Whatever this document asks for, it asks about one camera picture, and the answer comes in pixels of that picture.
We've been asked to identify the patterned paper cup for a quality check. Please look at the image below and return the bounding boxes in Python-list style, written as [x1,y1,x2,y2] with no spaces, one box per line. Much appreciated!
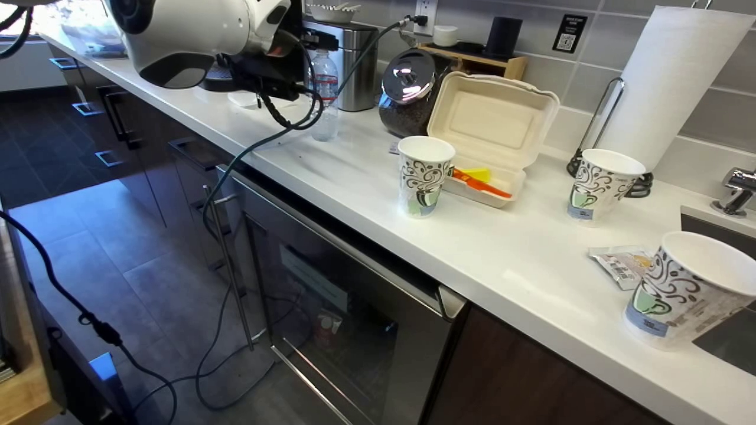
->
[394,134,458,218]
[624,229,756,346]
[565,147,647,223]

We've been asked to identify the clear plastic water bottle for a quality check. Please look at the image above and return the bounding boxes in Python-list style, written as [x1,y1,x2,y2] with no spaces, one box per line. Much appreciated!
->
[310,48,348,147]

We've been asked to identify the black stand base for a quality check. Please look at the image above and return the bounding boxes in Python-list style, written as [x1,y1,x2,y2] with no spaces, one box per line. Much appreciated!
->
[45,327,138,425]

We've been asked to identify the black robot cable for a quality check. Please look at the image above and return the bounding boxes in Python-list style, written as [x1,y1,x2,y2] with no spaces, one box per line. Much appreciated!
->
[254,26,325,132]

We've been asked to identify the white paper towel roll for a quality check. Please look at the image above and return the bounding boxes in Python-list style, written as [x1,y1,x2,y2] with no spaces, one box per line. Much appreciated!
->
[595,4,756,174]

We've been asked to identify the dark lower cabinets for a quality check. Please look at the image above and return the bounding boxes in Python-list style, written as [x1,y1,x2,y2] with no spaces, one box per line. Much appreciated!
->
[45,48,239,263]

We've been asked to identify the black wall sticker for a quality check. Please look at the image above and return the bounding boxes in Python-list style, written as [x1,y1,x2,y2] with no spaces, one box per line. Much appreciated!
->
[551,13,589,58]

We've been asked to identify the clear plastic bag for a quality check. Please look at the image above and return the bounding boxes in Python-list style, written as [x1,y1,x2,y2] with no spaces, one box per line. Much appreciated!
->
[58,0,128,60]

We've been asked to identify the small wooden shelf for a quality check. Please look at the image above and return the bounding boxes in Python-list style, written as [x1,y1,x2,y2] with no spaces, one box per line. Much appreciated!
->
[414,42,528,81]

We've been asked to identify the beige clamshell takeout container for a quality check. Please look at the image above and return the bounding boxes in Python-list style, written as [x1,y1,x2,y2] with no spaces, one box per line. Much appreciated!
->
[422,68,563,211]

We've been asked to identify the black floor cable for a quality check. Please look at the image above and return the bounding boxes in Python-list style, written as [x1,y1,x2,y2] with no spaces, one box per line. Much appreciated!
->
[0,211,180,425]

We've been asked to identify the steel kettle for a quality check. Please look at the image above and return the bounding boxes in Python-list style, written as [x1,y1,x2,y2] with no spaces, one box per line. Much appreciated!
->
[304,16,383,113]

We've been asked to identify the small foil packet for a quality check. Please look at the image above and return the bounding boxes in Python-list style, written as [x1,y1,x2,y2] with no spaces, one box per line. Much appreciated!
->
[585,245,657,294]

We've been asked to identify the brown cabinet door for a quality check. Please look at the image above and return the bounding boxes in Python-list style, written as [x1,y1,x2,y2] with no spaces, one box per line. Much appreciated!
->
[422,306,670,425]

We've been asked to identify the dark glass jar chrome lid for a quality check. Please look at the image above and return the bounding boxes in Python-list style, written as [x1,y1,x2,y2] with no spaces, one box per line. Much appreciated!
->
[376,48,454,139]

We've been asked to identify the small black container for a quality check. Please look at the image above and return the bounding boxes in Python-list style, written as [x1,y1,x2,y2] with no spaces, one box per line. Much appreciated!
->
[485,15,525,61]

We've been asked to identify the black wire paper towel holder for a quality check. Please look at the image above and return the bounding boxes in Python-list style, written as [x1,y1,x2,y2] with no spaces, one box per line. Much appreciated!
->
[565,76,657,202]

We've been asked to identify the wooden board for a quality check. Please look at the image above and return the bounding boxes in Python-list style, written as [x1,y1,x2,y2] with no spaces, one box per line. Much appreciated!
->
[0,221,58,425]

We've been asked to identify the orange plastic utensil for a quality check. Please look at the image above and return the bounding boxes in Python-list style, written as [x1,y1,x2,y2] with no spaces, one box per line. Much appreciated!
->
[449,169,514,203]

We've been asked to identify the white wall outlet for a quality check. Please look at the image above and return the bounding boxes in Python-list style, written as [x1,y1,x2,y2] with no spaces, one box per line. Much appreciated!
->
[410,0,439,32]

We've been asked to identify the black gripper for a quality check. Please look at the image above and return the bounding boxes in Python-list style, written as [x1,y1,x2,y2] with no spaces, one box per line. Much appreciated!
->
[219,48,311,102]

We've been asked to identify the chrome sink faucet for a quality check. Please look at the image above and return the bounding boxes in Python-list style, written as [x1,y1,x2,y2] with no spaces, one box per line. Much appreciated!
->
[712,165,756,221]

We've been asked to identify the stainless steel dishwasher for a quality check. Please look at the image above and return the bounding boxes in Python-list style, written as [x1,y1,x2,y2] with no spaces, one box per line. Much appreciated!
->
[226,169,468,425]

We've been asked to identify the dark sink basin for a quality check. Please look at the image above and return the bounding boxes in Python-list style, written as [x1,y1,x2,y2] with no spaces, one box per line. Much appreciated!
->
[681,209,756,378]

